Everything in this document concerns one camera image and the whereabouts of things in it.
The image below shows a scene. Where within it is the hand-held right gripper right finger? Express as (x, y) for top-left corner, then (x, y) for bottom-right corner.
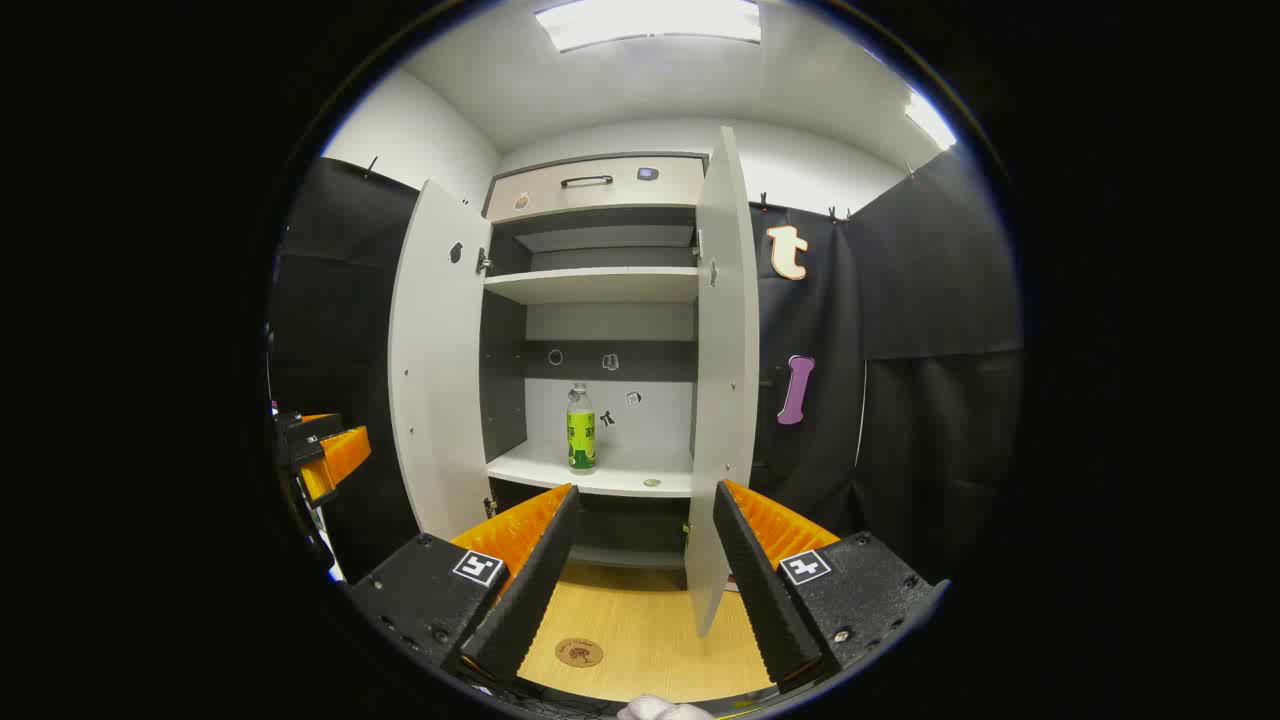
(712, 480), (949, 693)

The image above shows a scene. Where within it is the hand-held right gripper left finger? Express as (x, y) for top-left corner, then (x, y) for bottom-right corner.
(345, 484), (582, 688)

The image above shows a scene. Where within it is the grey cabinet door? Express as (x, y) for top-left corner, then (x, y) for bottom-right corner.
(685, 125), (762, 638)
(388, 178), (496, 542)

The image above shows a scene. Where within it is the green label plastic bottle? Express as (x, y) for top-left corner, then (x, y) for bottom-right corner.
(567, 383), (598, 472)

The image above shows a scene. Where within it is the grey cabinet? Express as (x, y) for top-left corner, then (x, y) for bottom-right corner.
(478, 152), (711, 571)

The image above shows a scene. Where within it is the black backdrop cloth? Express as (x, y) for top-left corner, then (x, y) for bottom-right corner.
(268, 145), (1023, 586)

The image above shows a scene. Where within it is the ceiling light panel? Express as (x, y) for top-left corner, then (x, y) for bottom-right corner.
(535, 0), (762, 52)
(905, 92), (957, 151)

